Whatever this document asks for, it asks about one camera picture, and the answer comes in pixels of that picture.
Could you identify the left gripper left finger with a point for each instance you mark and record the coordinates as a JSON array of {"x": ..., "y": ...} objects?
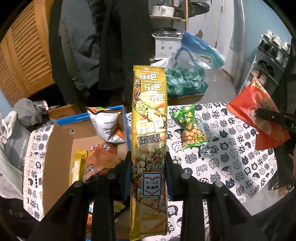
[{"x": 114, "y": 187}]

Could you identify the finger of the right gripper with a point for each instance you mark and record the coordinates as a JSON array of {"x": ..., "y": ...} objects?
[{"x": 285, "y": 120}]

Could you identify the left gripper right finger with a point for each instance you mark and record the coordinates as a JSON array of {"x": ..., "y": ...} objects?
[{"x": 186, "y": 188}]

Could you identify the long yellow snack pack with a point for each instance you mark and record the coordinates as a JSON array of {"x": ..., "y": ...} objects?
[{"x": 148, "y": 204}]

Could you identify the large red snack bag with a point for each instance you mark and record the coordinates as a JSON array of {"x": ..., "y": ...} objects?
[{"x": 255, "y": 107}]

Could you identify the green snack bag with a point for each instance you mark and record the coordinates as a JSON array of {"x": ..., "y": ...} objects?
[{"x": 192, "y": 134}]

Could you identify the cat pattern cloth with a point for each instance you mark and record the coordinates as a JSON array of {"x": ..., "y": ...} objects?
[{"x": 233, "y": 159}]

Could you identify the blue cardboard box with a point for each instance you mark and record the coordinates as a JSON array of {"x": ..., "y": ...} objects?
[{"x": 66, "y": 205}]

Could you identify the white shoe rack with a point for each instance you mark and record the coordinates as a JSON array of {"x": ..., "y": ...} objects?
[{"x": 269, "y": 63}]

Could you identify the white orange snack bag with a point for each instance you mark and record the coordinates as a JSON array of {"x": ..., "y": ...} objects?
[{"x": 105, "y": 122}]

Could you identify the teal box of packets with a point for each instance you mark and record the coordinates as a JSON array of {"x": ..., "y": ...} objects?
[{"x": 185, "y": 82}]

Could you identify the grey white clothes pile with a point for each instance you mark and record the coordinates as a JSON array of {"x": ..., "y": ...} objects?
[{"x": 16, "y": 128}]

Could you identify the blue white plastic bag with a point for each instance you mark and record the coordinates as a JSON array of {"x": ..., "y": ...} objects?
[{"x": 196, "y": 52}]

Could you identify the wooden louvered door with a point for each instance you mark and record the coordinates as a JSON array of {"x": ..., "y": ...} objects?
[{"x": 25, "y": 59}]

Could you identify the wooden shelf rack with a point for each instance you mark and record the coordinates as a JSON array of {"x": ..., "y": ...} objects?
[{"x": 179, "y": 21}]

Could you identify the grey hanging jacket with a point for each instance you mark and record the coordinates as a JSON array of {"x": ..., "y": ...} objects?
[{"x": 74, "y": 46}]

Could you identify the black hanging coat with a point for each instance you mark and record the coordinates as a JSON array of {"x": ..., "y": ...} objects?
[{"x": 125, "y": 40}]

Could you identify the white cooking pot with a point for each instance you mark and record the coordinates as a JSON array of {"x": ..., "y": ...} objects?
[{"x": 163, "y": 10}]

